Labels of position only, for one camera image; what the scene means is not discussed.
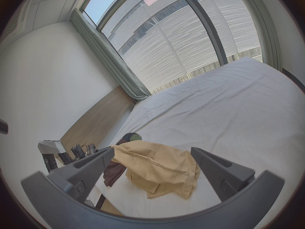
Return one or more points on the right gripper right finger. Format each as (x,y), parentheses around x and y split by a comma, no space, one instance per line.
(221,178)

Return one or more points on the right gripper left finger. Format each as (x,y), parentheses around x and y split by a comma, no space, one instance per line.
(81,175)

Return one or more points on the tan shorts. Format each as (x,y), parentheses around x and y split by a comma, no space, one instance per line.
(154,161)

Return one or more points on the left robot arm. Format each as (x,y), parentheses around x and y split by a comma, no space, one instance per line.
(50,147)

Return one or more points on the bed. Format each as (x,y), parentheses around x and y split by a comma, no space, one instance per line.
(214,104)

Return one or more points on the brown shorts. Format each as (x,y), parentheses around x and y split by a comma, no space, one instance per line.
(113,173)

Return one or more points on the green garment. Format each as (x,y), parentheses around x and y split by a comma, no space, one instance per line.
(137,137)

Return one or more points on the grey-green curtain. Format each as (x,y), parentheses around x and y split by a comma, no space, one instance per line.
(114,63)
(269,32)

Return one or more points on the window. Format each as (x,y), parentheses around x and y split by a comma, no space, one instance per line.
(178,44)

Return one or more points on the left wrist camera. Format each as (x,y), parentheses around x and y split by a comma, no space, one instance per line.
(92,148)

